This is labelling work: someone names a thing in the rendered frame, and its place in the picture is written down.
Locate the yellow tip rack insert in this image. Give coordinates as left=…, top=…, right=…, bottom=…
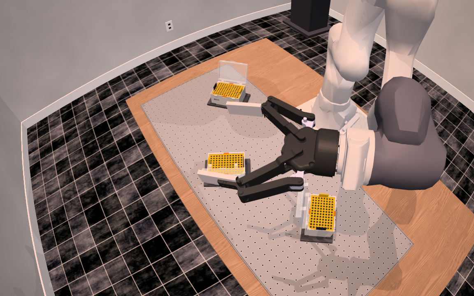
left=308, top=193, right=335, bottom=231
left=208, top=153, right=244, bottom=168

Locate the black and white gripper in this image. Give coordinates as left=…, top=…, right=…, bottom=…
left=197, top=96, right=340, bottom=203

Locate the yellow pipette tip rack plate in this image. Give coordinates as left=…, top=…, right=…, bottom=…
left=212, top=83, right=244, bottom=98

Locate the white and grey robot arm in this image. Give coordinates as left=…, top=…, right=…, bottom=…
left=311, top=0, right=447, bottom=191

